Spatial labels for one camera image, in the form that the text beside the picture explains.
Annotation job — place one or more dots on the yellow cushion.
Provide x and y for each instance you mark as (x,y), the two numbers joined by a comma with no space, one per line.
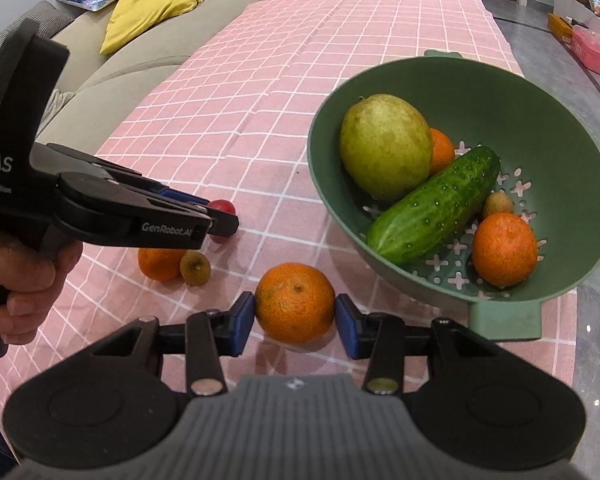
(131,18)

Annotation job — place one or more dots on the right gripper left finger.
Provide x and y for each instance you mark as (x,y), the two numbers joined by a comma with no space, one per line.
(210,335)

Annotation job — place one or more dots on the brown longan fruit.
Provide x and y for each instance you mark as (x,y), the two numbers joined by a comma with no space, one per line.
(497,203)

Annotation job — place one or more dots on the red cherry tomato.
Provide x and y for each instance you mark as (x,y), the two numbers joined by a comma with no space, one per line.
(222,205)

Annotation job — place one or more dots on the brown longan near bowl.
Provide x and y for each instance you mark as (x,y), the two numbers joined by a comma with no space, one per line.
(195,268)

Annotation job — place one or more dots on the orange box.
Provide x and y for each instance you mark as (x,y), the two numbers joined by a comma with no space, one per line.
(560,28)

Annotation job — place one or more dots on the large orange mandarin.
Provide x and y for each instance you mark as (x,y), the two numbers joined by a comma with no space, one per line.
(295,303)

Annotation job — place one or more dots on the pink storage box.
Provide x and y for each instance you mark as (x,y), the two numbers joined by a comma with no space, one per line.
(585,45)

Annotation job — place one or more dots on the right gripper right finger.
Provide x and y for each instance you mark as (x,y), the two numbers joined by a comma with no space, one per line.
(375,337)

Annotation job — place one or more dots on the yellow green pear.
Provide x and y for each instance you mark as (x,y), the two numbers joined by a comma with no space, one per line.
(386,147)

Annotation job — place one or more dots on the person left hand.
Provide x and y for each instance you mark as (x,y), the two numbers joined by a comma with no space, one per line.
(34,284)

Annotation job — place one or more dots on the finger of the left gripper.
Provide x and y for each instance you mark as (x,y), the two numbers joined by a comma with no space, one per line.
(221,223)
(129,176)

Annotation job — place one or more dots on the pink checkered tablecloth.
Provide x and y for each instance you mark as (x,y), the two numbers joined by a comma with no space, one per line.
(232,123)

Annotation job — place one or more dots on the small orange mandarin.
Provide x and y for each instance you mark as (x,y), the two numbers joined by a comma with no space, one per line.
(504,250)

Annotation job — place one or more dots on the beige sofa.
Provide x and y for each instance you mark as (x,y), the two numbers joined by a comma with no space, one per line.
(102,90)

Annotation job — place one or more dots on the green colander bowl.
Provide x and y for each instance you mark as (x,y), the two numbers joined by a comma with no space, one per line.
(550,168)

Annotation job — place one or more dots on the green cucumber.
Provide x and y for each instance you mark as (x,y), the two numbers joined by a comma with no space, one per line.
(437,211)

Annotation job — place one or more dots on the small mandarin by longan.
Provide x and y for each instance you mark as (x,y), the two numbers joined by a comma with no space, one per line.
(161,265)

